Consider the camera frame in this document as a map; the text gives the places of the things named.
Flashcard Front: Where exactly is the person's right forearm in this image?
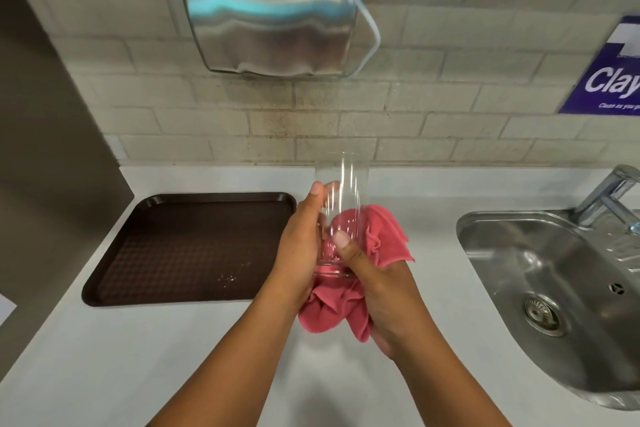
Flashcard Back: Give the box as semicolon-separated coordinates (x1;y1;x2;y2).
387;312;513;427

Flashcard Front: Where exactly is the grey cabinet panel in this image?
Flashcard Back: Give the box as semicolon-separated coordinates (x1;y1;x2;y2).
0;0;136;367

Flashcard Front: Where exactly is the person's right hand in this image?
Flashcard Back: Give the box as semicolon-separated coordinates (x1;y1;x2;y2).
334;231;426;360

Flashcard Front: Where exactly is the pink microfibre cloth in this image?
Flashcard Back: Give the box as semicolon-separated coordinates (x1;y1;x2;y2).
298;205;416;344

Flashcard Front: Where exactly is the person's left hand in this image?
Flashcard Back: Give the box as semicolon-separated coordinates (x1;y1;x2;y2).
268;181;325;301

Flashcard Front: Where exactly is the sink drain strainer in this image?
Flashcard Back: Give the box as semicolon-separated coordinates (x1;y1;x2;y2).
523;294;561;337

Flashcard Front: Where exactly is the brown plastic tray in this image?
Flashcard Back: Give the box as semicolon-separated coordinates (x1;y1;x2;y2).
81;192;297;307

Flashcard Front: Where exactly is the stainless steel wall dispenser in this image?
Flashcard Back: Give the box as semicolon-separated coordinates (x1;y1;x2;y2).
176;0;362;79

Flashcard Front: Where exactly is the stainless steel sink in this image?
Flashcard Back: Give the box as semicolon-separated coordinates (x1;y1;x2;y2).
456;209;640;411

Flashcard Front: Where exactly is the purple wall sign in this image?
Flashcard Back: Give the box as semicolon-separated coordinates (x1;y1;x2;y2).
558;16;640;116

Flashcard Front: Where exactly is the chrome tap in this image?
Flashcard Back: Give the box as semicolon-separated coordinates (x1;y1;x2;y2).
572;165;640;233

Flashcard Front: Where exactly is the clear drinking glass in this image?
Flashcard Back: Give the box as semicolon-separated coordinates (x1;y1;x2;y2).
314;152;371;279

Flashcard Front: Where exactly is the person's left forearm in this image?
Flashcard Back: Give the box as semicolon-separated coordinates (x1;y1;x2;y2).
145;282;301;427

